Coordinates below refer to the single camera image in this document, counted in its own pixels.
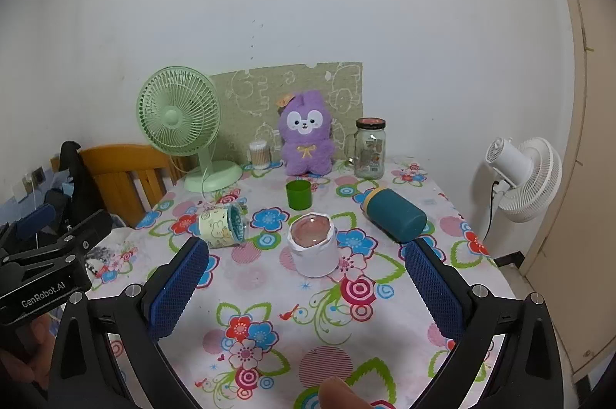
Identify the cotton swab container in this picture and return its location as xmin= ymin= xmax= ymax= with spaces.
xmin=249 ymin=140 xmax=273 ymax=170

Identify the person's left hand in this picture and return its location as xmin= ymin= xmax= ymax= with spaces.
xmin=0 ymin=315 xmax=61 ymax=391

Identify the glass jar with lid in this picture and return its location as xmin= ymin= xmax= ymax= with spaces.
xmin=353 ymin=117 xmax=388 ymax=180

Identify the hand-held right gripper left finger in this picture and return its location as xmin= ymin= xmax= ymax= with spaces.
xmin=45 ymin=236 xmax=211 ymax=409

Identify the green plastic cup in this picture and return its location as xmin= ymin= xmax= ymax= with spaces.
xmin=286 ymin=180 xmax=313 ymax=212

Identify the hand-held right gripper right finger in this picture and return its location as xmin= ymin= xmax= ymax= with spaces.
xmin=403 ymin=237 xmax=565 ymax=409

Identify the green desk fan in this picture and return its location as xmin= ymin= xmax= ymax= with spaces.
xmin=136 ymin=66 xmax=244 ymax=195

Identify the green patterned wall panel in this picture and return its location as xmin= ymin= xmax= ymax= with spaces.
xmin=209 ymin=62 xmax=365 ymax=165

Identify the purple plush toy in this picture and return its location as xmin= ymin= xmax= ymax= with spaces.
xmin=276 ymin=89 xmax=336 ymax=178

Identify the black fan cable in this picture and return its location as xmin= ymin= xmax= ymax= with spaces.
xmin=480 ymin=178 xmax=502 ymax=242

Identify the cartoon printed cup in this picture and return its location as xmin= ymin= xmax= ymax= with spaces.
xmin=198 ymin=203 xmax=250 ymax=250

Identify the floral tablecloth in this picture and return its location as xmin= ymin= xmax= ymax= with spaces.
xmin=89 ymin=156 xmax=519 ymax=409

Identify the white fan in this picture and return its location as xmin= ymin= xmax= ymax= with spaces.
xmin=484 ymin=137 xmax=563 ymax=225

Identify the wooden chair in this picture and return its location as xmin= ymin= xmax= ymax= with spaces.
xmin=50 ymin=144 xmax=191 ymax=228

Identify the white paper cup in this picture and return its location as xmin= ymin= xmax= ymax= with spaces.
xmin=287 ymin=212 xmax=341 ymax=279

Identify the person's right hand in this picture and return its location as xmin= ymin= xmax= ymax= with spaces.
xmin=319 ymin=377 xmax=374 ymax=409

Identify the beige door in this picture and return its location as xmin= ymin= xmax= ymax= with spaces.
xmin=536 ymin=0 xmax=616 ymax=382

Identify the teal bottle with yellow band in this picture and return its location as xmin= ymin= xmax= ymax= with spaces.
xmin=362 ymin=186 xmax=429 ymax=244

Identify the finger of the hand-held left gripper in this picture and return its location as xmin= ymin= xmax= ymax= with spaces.
xmin=58 ymin=141 xmax=114 ymax=228
xmin=0 ymin=190 xmax=66 ymax=257

